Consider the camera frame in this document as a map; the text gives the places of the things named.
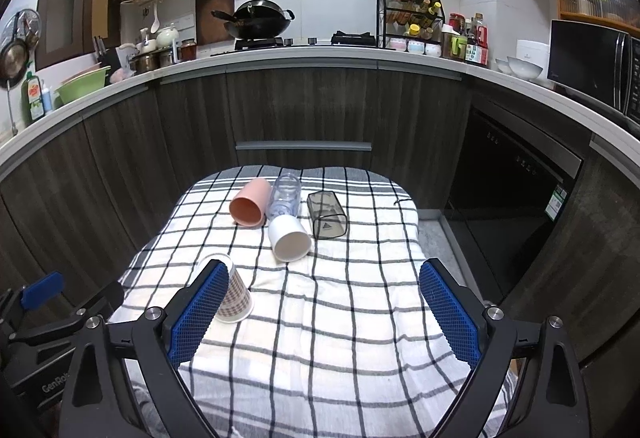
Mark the red label sauce bottle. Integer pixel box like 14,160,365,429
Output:
465,12,490,67

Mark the black spice rack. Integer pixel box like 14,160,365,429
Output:
376,0,446,49

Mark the clear plastic cup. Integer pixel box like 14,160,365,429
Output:
268,172,302,219

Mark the white teapot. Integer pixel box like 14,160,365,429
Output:
156,25,181,49

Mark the brown cutting board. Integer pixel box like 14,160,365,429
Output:
195,0,236,46

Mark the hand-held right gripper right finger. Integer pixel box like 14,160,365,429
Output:
419,258,592,438

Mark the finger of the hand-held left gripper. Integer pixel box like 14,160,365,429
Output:
0,272,65,336
12,281,125,344

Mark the white rice cooker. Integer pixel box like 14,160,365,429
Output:
515,39,551,68

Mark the black knife block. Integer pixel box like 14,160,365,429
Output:
93,36,123,68

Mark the grey transparent square cup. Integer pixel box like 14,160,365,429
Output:
306,190,348,239

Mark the large white bowl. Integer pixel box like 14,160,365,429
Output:
507,56,545,79

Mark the black dishwasher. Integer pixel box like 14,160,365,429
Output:
445,105,585,299

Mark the green dish soap bottle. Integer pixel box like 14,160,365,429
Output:
21,70,47,123

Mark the black gas stove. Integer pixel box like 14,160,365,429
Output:
210,32,378,57

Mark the grey drawer handle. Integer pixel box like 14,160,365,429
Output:
235,141,373,153

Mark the pink cup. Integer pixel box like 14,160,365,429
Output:
229,178,273,227

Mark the black white checked cloth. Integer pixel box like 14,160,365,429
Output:
107,165,523,438

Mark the white cup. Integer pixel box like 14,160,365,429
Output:
268,214,313,263

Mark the black microwave oven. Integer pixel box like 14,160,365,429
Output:
546,19,640,129

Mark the green plastic basin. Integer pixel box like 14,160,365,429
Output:
54,66,112,104

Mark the hanging frying pan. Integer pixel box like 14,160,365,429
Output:
0,10,41,88

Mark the checked paper cup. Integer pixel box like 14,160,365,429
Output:
199,253,255,323

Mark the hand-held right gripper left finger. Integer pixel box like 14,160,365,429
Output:
60,259,236,438

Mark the black wok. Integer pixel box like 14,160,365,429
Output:
211,0,296,40

